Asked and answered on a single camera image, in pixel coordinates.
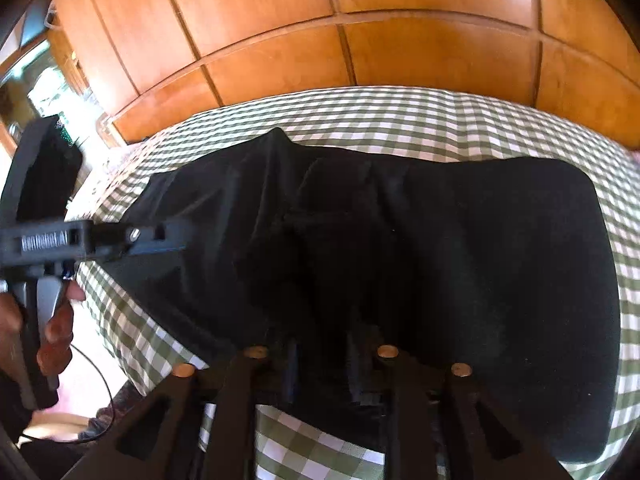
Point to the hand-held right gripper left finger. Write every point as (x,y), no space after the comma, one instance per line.
(292,380)

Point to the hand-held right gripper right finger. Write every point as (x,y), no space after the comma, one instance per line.
(362,380)

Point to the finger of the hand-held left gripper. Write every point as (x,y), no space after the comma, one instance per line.
(150,240)

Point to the black pants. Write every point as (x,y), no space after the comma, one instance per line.
(450,260)

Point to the person's left hand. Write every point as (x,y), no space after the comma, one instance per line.
(60,340)

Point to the floral pillow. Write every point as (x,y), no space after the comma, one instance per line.
(115,175)

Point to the wooden framed window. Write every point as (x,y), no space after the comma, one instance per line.
(45,75)

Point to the green checkered bed sheet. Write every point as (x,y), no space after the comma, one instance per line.
(400,115)

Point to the wooden wardrobe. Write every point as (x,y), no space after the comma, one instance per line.
(400,10)

